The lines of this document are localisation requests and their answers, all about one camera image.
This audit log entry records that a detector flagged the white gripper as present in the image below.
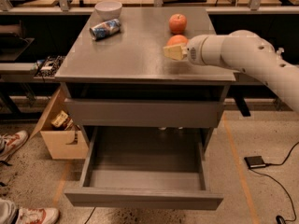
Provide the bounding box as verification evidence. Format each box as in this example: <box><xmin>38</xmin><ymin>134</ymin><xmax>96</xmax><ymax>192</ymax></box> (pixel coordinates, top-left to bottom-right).
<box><xmin>164</xmin><ymin>35</ymin><xmax>225</xmax><ymax>67</ymax></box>

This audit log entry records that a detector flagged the orange fruit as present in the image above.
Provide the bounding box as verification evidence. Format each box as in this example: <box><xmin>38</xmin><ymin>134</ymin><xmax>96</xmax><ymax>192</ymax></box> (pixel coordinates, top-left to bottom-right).
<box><xmin>166</xmin><ymin>35</ymin><xmax>188</xmax><ymax>46</ymax></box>

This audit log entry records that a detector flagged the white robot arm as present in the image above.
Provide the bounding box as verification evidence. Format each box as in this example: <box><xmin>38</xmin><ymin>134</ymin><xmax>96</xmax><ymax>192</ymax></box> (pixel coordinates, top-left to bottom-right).
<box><xmin>164</xmin><ymin>30</ymin><xmax>299</xmax><ymax>112</ymax></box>

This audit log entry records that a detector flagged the grey drawer cabinet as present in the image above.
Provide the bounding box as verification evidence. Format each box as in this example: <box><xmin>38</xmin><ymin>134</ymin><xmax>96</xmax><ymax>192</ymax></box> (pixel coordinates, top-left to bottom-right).
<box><xmin>55</xmin><ymin>7</ymin><xmax>235</xmax><ymax>140</ymax></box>

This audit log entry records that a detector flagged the open grey middle drawer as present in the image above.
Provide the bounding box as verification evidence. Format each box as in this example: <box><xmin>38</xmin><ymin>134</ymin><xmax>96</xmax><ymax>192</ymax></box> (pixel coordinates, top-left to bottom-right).
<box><xmin>64</xmin><ymin>127</ymin><xmax>223</xmax><ymax>210</ymax></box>

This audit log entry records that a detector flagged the red apple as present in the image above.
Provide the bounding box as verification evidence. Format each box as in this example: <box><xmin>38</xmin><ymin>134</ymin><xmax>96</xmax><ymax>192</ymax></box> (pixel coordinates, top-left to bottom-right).
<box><xmin>168</xmin><ymin>14</ymin><xmax>187</xmax><ymax>34</ymax></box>

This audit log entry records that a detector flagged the crushed blue soda can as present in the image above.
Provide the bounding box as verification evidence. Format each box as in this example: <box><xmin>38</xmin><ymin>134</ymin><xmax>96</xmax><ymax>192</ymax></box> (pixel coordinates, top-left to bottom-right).
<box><xmin>90</xmin><ymin>19</ymin><xmax>121</xmax><ymax>41</ymax></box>

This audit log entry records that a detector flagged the white bowl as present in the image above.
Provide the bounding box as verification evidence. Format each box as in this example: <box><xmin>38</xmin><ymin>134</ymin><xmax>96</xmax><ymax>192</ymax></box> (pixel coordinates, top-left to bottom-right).
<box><xmin>94</xmin><ymin>1</ymin><xmax>122</xmax><ymax>21</ymax></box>

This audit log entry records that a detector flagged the clear hand sanitizer bottle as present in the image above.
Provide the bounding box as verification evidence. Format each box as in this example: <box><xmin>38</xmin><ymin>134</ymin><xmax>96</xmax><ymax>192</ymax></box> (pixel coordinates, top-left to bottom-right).
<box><xmin>276</xmin><ymin>48</ymin><xmax>285</xmax><ymax>57</ymax></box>

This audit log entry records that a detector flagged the black white patterned box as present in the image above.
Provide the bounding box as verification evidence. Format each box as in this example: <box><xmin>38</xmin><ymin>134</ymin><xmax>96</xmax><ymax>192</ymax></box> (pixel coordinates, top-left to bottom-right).
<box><xmin>36</xmin><ymin>55</ymin><xmax>64</xmax><ymax>77</ymax></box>

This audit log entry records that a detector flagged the snack packet in crate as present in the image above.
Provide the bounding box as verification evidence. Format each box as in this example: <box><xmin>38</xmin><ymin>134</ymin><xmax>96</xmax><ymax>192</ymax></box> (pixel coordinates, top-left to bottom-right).
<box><xmin>51</xmin><ymin>110</ymin><xmax>73</xmax><ymax>130</ymax></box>

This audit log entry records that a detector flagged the black foot pedal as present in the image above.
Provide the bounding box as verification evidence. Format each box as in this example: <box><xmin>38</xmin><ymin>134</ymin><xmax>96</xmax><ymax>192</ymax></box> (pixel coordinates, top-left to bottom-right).
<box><xmin>244</xmin><ymin>156</ymin><xmax>266</xmax><ymax>169</ymax></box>

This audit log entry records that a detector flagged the wooden crate on floor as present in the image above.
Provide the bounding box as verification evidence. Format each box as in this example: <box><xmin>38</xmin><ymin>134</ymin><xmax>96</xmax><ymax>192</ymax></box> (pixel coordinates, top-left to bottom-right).
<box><xmin>30</xmin><ymin>88</ymin><xmax>89</xmax><ymax>160</ymax></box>

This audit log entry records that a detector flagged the upper red white sneaker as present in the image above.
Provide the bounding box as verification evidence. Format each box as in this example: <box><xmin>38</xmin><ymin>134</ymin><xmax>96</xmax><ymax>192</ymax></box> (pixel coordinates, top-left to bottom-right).
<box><xmin>0</xmin><ymin>131</ymin><xmax>29</xmax><ymax>161</ymax></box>

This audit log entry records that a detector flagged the red white sneaker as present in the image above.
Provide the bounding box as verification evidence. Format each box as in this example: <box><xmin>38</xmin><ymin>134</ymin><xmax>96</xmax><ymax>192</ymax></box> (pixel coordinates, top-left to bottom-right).
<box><xmin>15</xmin><ymin>208</ymin><xmax>60</xmax><ymax>224</ymax></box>
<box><xmin>0</xmin><ymin>131</ymin><xmax>29</xmax><ymax>161</ymax></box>

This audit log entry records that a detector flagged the lower red white sneaker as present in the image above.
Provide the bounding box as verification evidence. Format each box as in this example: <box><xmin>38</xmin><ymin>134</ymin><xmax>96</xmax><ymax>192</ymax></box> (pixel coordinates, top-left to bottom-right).
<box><xmin>15</xmin><ymin>208</ymin><xmax>60</xmax><ymax>224</ymax></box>

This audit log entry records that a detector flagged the black pedal cable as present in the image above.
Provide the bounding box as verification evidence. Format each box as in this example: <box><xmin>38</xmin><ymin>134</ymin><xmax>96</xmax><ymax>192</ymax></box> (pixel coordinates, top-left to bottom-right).
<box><xmin>249</xmin><ymin>141</ymin><xmax>299</xmax><ymax>224</ymax></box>

